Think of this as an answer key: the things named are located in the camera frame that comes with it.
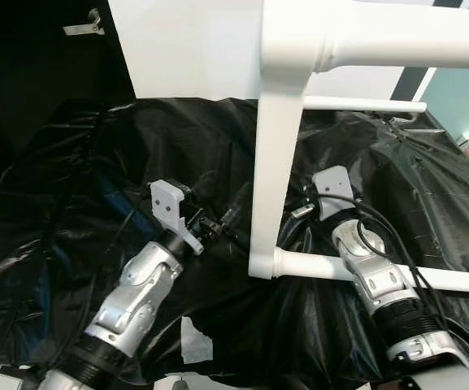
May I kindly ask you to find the white plastic table top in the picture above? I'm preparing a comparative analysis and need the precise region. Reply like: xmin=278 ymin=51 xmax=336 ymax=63
xmin=249 ymin=0 xmax=337 ymax=281

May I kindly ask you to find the black plastic table cover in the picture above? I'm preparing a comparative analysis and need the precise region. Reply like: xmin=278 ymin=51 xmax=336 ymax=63
xmin=0 ymin=96 xmax=469 ymax=384

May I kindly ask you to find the teal glass panel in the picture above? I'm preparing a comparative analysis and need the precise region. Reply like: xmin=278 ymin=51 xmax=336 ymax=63
xmin=418 ymin=0 xmax=469 ymax=144

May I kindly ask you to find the black door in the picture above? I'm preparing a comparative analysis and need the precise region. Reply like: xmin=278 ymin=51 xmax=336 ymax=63
xmin=0 ymin=0 xmax=136 ymax=196

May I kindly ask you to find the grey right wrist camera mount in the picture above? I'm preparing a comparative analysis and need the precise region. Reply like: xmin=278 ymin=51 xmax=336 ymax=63
xmin=311 ymin=166 xmax=357 ymax=222

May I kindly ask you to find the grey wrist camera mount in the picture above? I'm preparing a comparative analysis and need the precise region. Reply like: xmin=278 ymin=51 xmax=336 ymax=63
xmin=311 ymin=166 xmax=357 ymax=222
xmin=150 ymin=179 xmax=205 ymax=257

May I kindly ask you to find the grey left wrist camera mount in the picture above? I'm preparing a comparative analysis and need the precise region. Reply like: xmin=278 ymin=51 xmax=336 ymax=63
xmin=150 ymin=179 xmax=205 ymax=257

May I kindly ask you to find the black wall pillar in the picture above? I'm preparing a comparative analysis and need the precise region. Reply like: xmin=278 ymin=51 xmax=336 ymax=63
xmin=391 ymin=0 xmax=469 ymax=103

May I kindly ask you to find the silver door handle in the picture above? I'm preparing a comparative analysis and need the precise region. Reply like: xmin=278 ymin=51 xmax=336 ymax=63
xmin=63 ymin=10 xmax=105 ymax=37

